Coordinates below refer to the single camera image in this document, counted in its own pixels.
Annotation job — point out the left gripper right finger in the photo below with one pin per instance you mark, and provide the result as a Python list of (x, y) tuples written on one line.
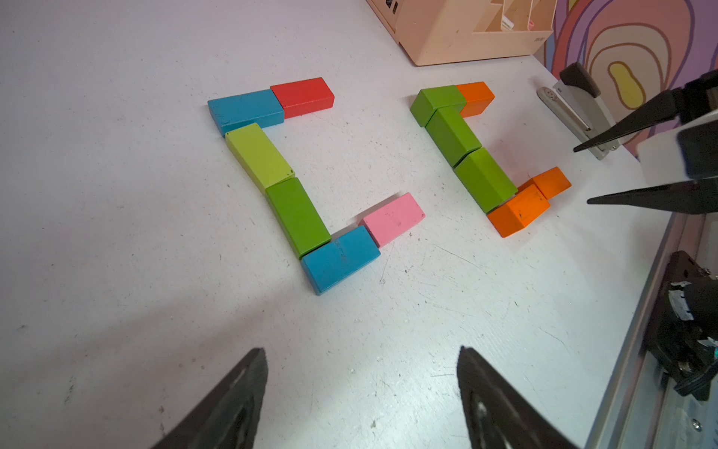
[(497, 416)]

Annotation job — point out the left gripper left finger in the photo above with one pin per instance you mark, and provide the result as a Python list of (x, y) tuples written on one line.
[(228, 417)]

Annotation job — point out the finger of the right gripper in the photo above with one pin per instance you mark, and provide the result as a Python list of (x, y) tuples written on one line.
[(695, 197), (696, 99)]

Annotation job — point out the teal block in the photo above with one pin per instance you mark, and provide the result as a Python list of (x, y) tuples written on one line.
[(231, 113), (336, 261)]

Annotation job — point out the orange block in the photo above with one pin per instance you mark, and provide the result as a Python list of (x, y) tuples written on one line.
[(478, 97), (519, 212), (551, 183)]

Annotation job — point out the pink block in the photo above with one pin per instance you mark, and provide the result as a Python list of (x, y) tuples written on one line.
[(393, 219)]

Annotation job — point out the light green block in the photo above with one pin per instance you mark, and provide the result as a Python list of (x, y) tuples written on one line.
[(258, 156)]

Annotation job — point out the red block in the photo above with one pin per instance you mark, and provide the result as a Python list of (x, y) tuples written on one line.
[(303, 97)]

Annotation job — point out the grey stapler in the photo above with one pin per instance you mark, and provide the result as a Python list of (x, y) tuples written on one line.
[(576, 101)]

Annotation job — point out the aluminium front rail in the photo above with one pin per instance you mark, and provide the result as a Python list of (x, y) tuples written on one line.
[(640, 409)]

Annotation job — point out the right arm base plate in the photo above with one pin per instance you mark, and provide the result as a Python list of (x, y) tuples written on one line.
[(682, 331)]

